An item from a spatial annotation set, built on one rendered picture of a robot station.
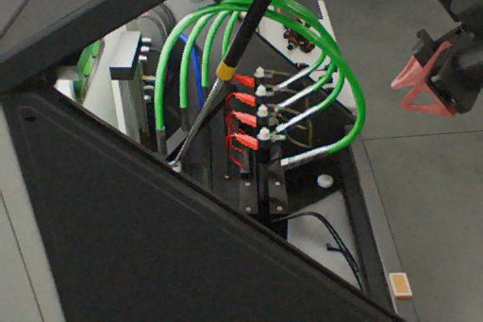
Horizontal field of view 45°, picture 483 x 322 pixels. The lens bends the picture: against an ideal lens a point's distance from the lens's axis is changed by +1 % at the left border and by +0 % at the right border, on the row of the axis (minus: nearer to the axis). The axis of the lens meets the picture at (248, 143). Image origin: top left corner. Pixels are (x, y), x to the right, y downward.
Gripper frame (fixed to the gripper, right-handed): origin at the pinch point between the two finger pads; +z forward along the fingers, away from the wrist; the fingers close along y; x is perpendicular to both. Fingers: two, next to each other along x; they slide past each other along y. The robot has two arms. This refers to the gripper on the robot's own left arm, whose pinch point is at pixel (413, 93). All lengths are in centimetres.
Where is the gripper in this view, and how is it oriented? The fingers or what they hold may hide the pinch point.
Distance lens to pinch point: 86.7
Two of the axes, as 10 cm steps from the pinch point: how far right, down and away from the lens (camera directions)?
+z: -5.2, 2.6, 8.1
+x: 6.8, 7.0, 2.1
